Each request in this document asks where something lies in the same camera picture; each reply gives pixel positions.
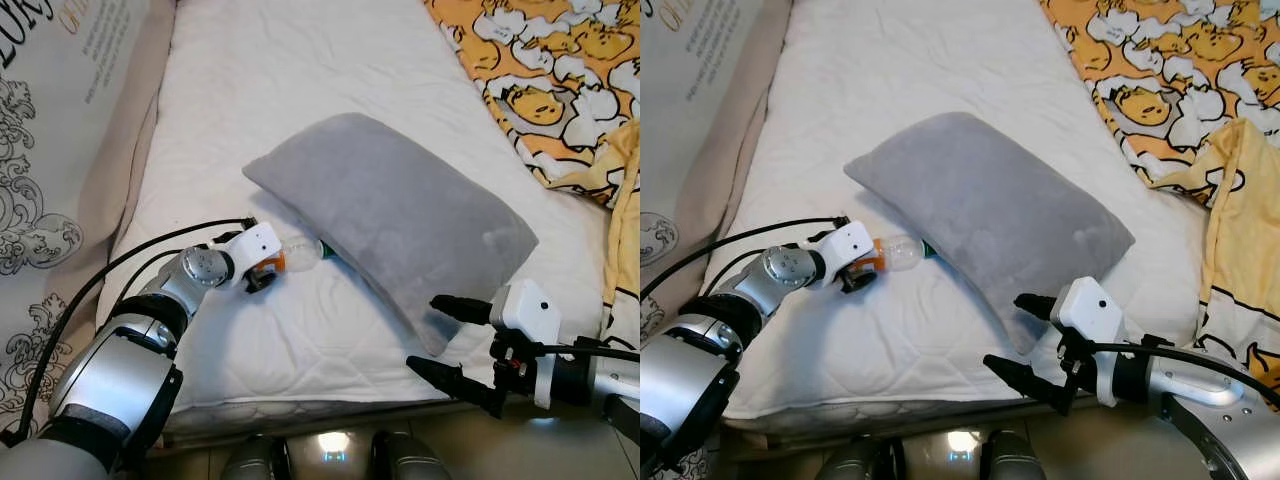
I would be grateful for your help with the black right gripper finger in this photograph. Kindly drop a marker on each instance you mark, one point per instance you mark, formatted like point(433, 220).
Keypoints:
point(1030, 383)
point(462, 310)
point(1038, 308)
point(455, 385)

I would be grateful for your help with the clear plastic bottle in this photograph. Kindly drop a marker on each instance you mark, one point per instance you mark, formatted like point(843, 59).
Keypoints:
point(300, 250)
point(900, 252)

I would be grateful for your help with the grey plush pillow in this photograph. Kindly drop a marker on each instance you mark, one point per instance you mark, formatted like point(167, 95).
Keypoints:
point(400, 210)
point(1000, 210)

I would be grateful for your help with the grey right robot leg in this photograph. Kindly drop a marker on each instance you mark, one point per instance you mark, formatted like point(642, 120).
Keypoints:
point(410, 460)
point(1015, 460)

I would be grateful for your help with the grey robot leg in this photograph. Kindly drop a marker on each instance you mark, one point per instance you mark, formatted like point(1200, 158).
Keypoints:
point(855, 460)
point(1015, 460)
point(410, 460)
point(255, 460)

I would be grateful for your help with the grey left robot leg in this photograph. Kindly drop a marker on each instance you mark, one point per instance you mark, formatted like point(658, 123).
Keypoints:
point(855, 460)
point(255, 460)

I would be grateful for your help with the white quilted mattress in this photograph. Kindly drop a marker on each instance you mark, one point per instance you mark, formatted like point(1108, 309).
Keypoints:
point(300, 60)
point(900, 60)

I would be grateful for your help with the grey printed fabric panel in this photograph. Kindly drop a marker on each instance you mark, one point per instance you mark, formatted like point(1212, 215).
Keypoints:
point(690, 80)
point(60, 120)

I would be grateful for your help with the yellow egg print blanket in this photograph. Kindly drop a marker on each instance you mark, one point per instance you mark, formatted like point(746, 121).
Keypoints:
point(560, 60)
point(1180, 60)

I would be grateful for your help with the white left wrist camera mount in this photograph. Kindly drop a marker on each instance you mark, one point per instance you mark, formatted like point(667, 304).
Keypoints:
point(850, 243)
point(255, 245)

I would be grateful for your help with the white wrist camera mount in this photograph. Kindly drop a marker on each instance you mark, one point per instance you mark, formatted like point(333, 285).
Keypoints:
point(850, 243)
point(525, 305)
point(1090, 305)
point(255, 245)

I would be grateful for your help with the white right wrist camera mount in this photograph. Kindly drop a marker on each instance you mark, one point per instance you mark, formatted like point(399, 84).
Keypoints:
point(1090, 305)
point(525, 305)

